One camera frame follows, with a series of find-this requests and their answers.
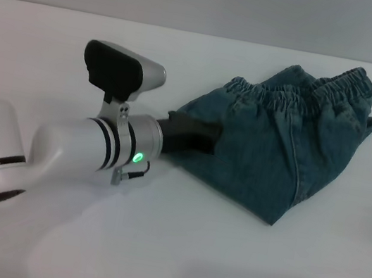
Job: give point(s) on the left wrist camera housing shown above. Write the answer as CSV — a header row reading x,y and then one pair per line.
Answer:
x,y
120,71

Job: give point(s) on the blue denim shorts basketball print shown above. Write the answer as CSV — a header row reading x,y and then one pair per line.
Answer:
x,y
276,154

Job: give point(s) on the silver camera mount bracket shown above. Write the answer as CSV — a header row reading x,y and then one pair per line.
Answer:
x,y
118,118

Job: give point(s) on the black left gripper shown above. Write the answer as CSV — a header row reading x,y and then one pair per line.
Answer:
x,y
188,137

